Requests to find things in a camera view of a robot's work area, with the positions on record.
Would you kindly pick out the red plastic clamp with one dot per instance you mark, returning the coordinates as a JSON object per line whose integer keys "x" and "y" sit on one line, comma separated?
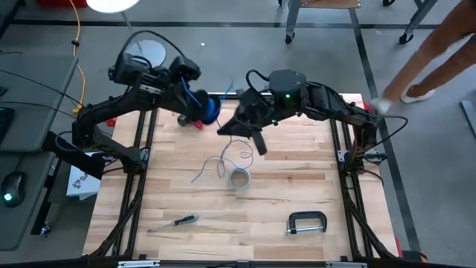
{"x": 367, "y": 107}
{"x": 111, "y": 121}
{"x": 398, "y": 248}

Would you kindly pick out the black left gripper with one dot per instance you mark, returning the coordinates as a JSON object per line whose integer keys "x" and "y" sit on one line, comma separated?
{"x": 163, "y": 89}

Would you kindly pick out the grey desk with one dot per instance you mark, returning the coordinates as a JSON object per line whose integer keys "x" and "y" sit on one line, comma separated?
{"x": 26, "y": 126}
{"x": 22, "y": 223}

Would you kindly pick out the grey metal bracket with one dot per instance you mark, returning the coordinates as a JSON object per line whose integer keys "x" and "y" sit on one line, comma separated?
{"x": 144, "y": 154}
{"x": 342, "y": 155}

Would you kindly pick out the red box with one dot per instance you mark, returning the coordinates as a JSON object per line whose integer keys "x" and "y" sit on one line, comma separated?
{"x": 59, "y": 3}

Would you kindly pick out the wooden table grey legs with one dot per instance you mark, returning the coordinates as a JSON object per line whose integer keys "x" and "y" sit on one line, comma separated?
{"x": 293, "y": 16}

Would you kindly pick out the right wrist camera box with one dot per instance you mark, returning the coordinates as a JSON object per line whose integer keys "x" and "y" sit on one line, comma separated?
{"x": 250, "y": 100}

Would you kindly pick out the white printed box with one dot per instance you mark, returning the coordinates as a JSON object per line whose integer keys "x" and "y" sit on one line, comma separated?
{"x": 83, "y": 186}

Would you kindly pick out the red black battery pack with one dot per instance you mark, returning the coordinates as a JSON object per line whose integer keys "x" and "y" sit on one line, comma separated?
{"x": 193, "y": 123}

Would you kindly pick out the black aluminium frame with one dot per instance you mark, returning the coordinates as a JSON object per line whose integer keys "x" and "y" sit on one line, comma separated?
{"x": 148, "y": 130}

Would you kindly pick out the person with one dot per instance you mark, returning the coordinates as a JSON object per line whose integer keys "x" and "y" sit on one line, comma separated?
{"x": 439, "y": 44}

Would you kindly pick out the clear tape roll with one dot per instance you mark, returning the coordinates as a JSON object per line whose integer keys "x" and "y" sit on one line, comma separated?
{"x": 249, "y": 178}

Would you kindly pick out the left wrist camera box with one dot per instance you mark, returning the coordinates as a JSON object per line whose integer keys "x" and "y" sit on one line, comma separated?
{"x": 184, "y": 67}

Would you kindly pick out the black C-clamp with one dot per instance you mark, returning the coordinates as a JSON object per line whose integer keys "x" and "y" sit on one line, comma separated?
{"x": 307, "y": 214}

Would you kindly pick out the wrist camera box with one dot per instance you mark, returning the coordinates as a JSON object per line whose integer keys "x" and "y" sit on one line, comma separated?
{"x": 250, "y": 100}
{"x": 184, "y": 67}

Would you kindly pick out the black computer mouse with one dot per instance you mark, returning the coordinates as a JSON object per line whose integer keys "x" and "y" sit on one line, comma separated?
{"x": 15, "y": 184}

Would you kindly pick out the silver mounting plate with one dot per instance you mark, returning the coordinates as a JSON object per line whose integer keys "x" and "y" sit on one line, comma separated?
{"x": 346, "y": 264}
{"x": 139, "y": 263}

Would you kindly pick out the white floor lamp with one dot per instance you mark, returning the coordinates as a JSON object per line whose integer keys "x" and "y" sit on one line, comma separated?
{"x": 111, "y": 4}

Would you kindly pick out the black keyboard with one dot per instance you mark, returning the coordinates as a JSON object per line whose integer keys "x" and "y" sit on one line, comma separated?
{"x": 5, "y": 124}

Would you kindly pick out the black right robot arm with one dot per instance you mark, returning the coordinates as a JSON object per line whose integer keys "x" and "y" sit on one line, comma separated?
{"x": 334, "y": 108}

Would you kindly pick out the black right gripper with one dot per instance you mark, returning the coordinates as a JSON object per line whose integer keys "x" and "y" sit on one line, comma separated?
{"x": 260, "y": 115}

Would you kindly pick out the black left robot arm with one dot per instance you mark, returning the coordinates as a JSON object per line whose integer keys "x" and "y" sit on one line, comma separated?
{"x": 111, "y": 108}

